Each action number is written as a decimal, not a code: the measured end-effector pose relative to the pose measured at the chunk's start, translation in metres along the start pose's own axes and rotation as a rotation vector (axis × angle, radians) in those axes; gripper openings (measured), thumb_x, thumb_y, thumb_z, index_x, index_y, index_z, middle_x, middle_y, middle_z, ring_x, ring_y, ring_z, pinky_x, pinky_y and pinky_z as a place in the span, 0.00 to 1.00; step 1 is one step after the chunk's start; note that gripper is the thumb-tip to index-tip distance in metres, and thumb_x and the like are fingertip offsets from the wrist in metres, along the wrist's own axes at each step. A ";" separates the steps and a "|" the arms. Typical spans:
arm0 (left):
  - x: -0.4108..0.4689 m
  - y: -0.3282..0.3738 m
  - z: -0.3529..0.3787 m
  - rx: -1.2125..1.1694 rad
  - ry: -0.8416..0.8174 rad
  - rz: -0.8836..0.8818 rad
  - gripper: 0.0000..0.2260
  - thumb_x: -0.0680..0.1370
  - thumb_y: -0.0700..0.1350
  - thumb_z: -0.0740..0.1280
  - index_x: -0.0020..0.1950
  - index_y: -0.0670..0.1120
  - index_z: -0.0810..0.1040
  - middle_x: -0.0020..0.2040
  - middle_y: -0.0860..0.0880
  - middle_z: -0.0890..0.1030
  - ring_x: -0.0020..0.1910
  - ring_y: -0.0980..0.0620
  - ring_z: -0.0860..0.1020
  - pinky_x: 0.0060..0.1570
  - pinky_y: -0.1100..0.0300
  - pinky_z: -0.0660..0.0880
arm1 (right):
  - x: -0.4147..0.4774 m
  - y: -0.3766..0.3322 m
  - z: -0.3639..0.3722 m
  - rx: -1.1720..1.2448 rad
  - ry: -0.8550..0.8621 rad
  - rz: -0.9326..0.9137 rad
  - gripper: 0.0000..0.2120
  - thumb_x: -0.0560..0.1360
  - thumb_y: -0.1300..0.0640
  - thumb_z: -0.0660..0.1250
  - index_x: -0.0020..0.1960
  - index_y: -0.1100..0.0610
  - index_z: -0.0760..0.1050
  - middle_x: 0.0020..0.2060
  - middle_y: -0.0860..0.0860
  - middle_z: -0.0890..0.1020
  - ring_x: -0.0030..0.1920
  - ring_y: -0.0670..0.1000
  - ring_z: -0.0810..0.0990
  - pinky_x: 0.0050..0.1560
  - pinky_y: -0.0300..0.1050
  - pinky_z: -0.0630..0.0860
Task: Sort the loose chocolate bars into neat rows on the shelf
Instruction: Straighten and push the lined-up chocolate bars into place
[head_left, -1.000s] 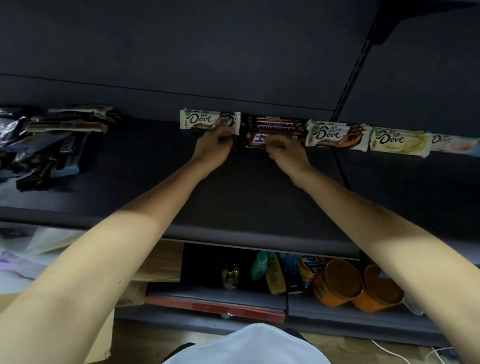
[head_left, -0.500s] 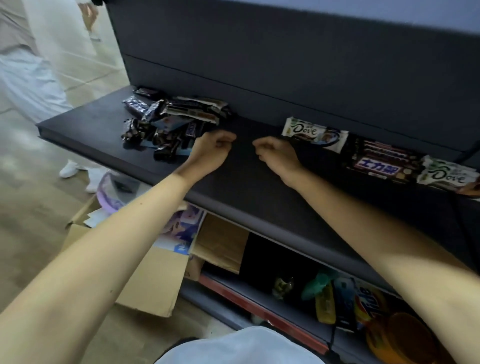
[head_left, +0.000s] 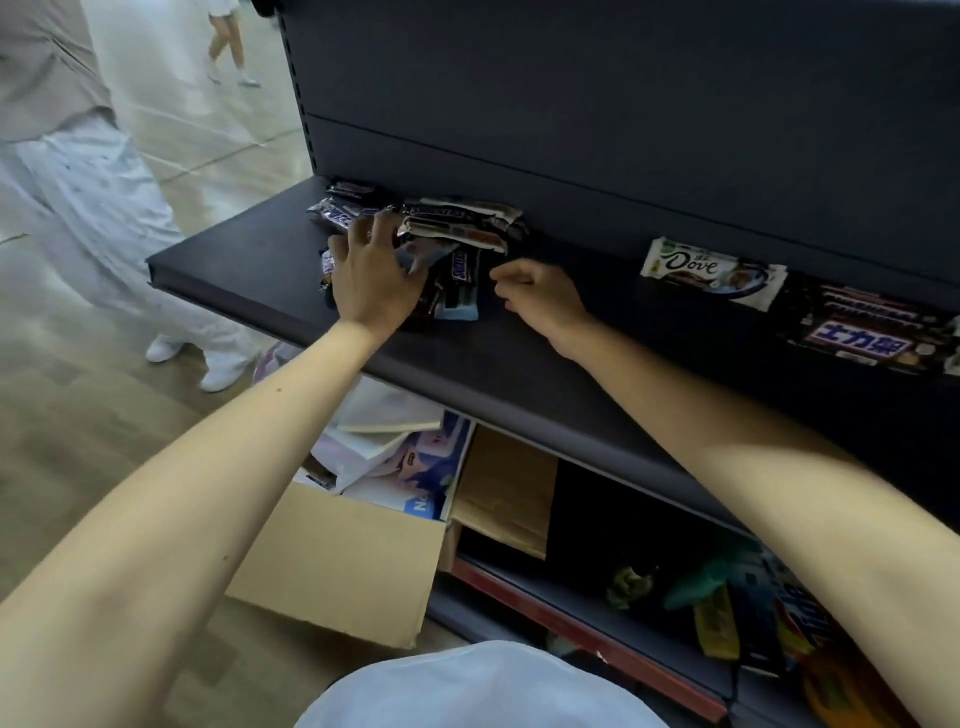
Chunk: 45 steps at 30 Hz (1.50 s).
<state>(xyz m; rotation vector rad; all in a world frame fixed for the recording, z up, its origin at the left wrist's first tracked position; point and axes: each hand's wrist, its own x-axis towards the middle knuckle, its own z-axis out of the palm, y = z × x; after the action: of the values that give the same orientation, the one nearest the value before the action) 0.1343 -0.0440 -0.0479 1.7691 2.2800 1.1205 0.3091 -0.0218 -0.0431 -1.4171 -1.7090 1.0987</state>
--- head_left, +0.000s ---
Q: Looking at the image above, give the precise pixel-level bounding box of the dark blue carton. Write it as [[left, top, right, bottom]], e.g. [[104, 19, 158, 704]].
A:
[[731, 577, 785, 676]]

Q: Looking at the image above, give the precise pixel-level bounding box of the blue printed package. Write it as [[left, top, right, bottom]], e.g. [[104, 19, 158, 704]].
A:
[[344, 412, 474, 523]]

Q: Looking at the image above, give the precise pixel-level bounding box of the Dove bar blue white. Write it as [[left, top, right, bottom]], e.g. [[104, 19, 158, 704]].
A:
[[641, 236, 790, 313]]

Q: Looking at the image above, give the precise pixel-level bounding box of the person's right hand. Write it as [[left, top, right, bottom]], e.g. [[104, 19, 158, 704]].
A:
[[489, 258, 595, 355]]

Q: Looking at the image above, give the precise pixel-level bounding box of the person's left forearm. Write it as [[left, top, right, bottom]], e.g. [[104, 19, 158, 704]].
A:
[[0, 320, 388, 728]]

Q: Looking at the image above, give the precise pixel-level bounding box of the cardboard box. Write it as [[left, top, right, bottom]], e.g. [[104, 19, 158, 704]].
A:
[[224, 419, 475, 652]]

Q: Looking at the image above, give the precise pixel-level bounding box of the pile of mixed chocolate bars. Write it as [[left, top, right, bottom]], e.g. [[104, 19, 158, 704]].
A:
[[307, 179, 528, 331]]

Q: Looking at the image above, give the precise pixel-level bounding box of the person's right forearm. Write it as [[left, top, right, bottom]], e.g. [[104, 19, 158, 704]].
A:
[[558, 318, 960, 728]]

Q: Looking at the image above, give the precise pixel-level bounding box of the dark grey metal shelf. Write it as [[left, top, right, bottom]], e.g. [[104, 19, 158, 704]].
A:
[[146, 0, 960, 728]]

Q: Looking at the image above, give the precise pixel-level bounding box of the teal plastic bottle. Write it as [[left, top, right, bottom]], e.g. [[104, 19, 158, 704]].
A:
[[663, 551, 753, 613]]

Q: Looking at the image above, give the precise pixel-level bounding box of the purple plastic basin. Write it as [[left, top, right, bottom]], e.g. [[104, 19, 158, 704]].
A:
[[253, 341, 303, 385]]

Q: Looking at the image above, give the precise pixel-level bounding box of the yellow plastic bottle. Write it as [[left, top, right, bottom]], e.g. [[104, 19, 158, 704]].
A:
[[693, 584, 742, 661]]

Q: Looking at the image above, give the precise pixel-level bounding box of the orange blue detergent bag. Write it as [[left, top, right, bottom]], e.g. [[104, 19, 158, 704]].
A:
[[772, 566, 843, 654]]

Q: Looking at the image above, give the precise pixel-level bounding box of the person's left hand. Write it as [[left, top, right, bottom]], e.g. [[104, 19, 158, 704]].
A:
[[326, 209, 430, 339]]

